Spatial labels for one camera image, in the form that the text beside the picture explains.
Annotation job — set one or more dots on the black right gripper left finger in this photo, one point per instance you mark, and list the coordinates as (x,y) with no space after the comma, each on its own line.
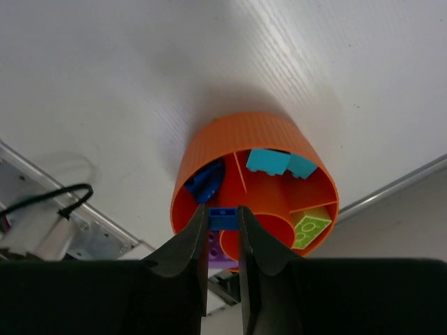
(164,293)

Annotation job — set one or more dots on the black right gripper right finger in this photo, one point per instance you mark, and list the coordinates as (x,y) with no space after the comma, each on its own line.
(284,293)

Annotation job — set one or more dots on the purple lego plate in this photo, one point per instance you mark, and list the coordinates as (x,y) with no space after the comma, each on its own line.
(217,259)

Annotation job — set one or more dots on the lime green lego brick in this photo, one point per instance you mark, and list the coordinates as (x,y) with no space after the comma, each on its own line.
(308,225)

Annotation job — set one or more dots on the small blue lego brick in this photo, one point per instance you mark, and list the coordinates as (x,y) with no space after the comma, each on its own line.
(223,219)

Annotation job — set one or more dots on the blue round lego piece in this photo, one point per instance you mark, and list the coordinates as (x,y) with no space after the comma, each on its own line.
(206,181)

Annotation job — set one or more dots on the teal square lego brick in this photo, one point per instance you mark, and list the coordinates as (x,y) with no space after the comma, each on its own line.
(269,161)

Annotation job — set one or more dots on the orange round divided container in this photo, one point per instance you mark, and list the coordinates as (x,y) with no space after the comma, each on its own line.
(271,198)

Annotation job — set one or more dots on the aluminium frame rail right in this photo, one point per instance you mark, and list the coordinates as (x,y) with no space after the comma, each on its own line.
(392,188)

